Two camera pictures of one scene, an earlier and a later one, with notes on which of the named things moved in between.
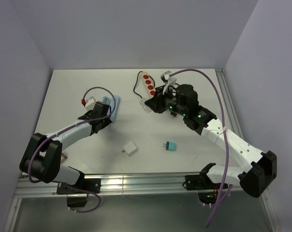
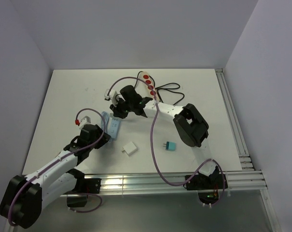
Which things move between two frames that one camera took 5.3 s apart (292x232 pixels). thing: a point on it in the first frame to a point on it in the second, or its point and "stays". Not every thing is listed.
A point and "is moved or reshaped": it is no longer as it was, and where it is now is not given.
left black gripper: (106, 123) to (104, 139)
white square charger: (129, 148) stays
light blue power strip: (114, 117) is moved or reshaped
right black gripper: (156, 103) to (117, 110)
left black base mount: (92, 185) stays
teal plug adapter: (170, 146) stays
